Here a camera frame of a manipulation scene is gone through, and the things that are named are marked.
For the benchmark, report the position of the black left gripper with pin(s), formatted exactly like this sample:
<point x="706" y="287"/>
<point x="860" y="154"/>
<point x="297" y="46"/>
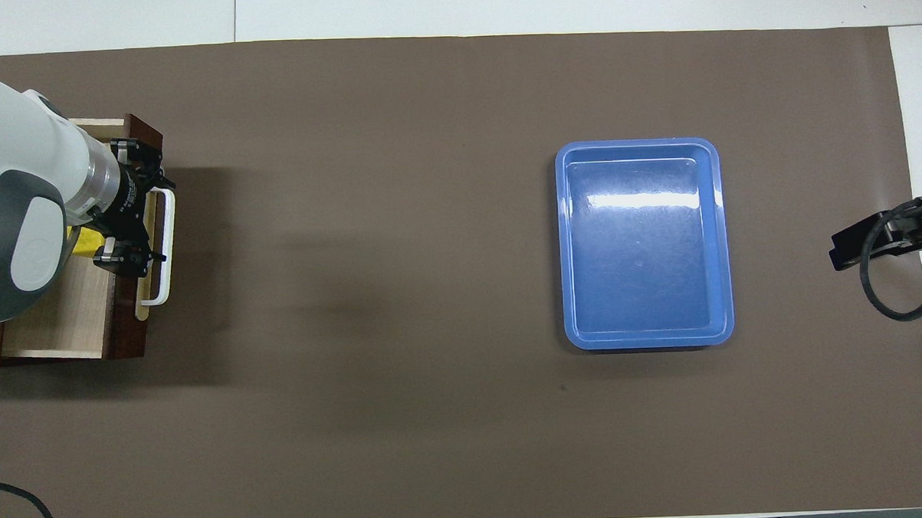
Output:
<point x="122" y="203"/>

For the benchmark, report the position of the yellow cube block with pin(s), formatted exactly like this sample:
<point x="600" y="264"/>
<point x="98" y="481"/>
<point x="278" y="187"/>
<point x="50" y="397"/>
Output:
<point x="86" y="243"/>

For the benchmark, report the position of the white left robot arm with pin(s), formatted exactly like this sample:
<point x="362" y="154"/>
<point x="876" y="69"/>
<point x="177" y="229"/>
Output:
<point x="14" y="190"/>

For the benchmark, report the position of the brown paper table mat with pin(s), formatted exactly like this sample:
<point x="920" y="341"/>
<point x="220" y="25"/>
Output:
<point x="352" y="217"/>

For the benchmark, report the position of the blue plastic tray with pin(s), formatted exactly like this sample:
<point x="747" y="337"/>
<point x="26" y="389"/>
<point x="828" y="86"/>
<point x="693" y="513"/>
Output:
<point x="647" y="306"/>

